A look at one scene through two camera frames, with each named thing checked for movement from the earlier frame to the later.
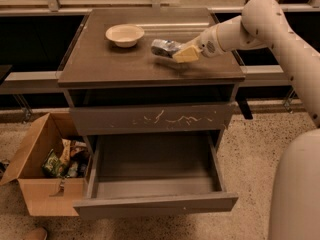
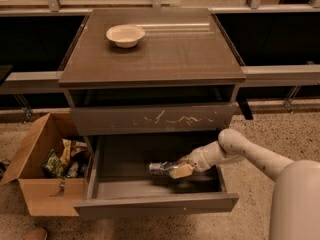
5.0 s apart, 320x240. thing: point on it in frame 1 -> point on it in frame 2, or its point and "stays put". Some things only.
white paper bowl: [125, 35] stays put
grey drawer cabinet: [151, 128] stays put
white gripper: [207, 44] -> [199, 161]
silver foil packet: [165, 48] -> [160, 168]
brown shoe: [37, 234] stays put
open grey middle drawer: [146, 173] stays put
